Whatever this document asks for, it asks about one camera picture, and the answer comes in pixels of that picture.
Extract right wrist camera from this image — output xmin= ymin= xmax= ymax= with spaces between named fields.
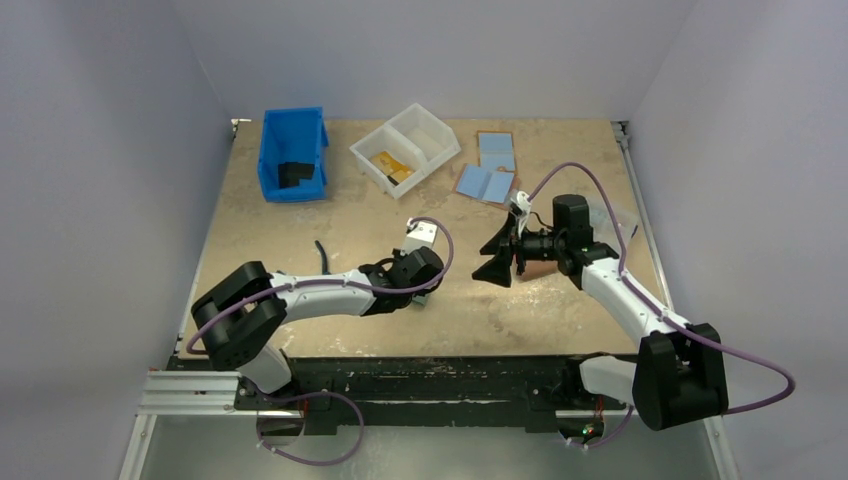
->
xmin=508 ymin=190 xmax=532 ymax=238

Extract pink leather pouch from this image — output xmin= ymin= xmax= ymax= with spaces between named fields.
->
xmin=519 ymin=261 xmax=558 ymax=282

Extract white divided tray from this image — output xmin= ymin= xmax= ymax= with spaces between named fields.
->
xmin=350 ymin=103 xmax=461 ymax=199

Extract black block in bin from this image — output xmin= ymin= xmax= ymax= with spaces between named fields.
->
xmin=277 ymin=162 xmax=315 ymax=189

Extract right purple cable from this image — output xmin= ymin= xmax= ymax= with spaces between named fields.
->
xmin=526 ymin=161 xmax=796 ymax=452

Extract blue plastic bin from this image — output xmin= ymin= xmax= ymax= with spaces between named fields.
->
xmin=257 ymin=107 xmax=329 ymax=203

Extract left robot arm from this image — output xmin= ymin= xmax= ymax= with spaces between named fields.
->
xmin=186 ymin=247 xmax=446 ymax=409

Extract blue handled pliers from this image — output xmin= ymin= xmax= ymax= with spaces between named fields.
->
xmin=314 ymin=240 xmax=330 ymax=275

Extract clear plastic organizer box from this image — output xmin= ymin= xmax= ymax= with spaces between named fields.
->
xmin=589 ymin=203 xmax=640 ymax=248

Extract aluminium rail frame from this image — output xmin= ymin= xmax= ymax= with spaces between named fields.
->
xmin=119 ymin=370 xmax=300 ymax=479

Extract green card holder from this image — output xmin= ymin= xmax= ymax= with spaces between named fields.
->
xmin=410 ymin=291 xmax=430 ymax=308

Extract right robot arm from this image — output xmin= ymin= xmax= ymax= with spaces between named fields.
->
xmin=472 ymin=191 xmax=729 ymax=431

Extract open blue brown wallet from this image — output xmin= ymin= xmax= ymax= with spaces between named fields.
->
xmin=453 ymin=130 xmax=520 ymax=209

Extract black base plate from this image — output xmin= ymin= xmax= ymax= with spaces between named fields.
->
xmin=168 ymin=355 xmax=627 ymax=435

